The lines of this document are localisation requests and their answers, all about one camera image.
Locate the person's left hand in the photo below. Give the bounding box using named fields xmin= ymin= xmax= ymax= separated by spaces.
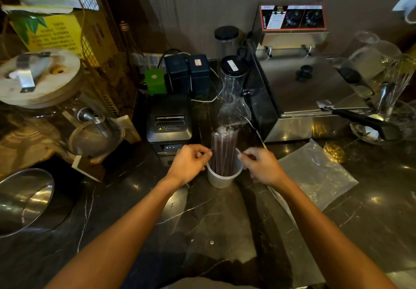
xmin=166 ymin=144 xmax=213 ymax=189

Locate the person's right hand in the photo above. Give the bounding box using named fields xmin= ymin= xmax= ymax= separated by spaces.
xmin=237 ymin=147 xmax=290 ymax=190

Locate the bundle of brown straws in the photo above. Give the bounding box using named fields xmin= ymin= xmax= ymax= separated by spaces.
xmin=210 ymin=126 xmax=240 ymax=177

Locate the person's left forearm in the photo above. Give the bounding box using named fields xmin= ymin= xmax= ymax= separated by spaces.
xmin=45 ymin=175 xmax=183 ymax=289

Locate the person's right forearm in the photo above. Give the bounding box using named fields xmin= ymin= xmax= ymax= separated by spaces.
xmin=269 ymin=178 xmax=400 ymax=289

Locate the translucent plastic cup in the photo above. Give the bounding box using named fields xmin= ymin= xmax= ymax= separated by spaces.
xmin=206 ymin=148 xmax=244 ymax=189

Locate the black receipt printer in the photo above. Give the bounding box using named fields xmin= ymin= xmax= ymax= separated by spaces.
xmin=146 ymin=94 xmax=193 ymax=157

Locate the glass carafe with black lid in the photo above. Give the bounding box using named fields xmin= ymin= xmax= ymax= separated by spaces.
xmin=217 ymin=55 xmax=253 ymax=128

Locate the clear plastic bag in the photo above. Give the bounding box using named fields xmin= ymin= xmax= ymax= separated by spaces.
xmin=268 ymin=139 xmax=359 ymax=228

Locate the stainless steel deep fryer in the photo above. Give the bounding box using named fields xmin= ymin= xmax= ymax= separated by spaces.
xmin=245 ymin=5 xmax=370 ymax=143

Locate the dark blue tin red label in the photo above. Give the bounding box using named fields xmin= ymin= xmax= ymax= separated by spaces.
xmin=188 ymin=54 xmax=211 ymax=100

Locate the gold round coaster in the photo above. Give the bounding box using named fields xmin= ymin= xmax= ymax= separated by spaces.
xmin=323 ymin=141 xmax=346 ymax=164

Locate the green box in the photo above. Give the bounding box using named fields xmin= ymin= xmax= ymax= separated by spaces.
xmin=144 ymin=68 xmax=168 ymax=96

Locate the glass jar with black lid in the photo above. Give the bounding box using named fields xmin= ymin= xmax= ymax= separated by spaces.
xmin=214 ymin=26 xmax=240 ymax=60

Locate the clear glass bottle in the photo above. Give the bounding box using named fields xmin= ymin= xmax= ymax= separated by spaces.
xmin=118 ymin=21 xmax=147 ymax=86

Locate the person's grey shirt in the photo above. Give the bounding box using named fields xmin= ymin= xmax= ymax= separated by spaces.
xmin=162 ymin=277 xmax=259 ymax=289

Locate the glass dispenser jar wooden lid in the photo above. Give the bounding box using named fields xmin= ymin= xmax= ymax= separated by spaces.
xmin=0 ymin=48 xmax=126 ymax=170

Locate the clear glass pitcher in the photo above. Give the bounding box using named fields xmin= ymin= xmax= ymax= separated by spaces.
xmin=347 ymin=31 xmax=404 ymax=83

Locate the clear glass bowl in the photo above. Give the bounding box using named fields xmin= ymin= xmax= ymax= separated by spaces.
xmin=350 ymin=100 xmax=416 ymax=145

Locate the metal whisk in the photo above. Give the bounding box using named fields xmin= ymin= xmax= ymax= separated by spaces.
xmin=378 ymin=54 xmax=416 ymax=112

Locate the stainless steel bin funnel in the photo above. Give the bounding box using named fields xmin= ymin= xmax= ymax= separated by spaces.
xmin=0 ymin=168 xmax=55 ymax=238

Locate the yellow cardboard box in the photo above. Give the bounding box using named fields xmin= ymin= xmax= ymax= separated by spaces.
xmin=8 ymin=8 xmax=119 ymax=69

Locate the white cable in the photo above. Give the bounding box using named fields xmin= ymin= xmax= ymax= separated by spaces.
xmin=190 ymin=67 xmax=268 ymax=149

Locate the wire mesh rack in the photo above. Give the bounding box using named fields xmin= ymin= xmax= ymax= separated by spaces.
xmin=64 ymin=0 xmax=138 ymax=118

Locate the black fryer basket handle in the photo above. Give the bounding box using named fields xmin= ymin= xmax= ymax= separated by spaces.
xmin=317 ymin=100 xmax=402 ymax=142

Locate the white wall socket with cable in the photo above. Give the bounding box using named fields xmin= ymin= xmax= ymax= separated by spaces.
xmin=392 ymin=0 xmax=416 ymax=24

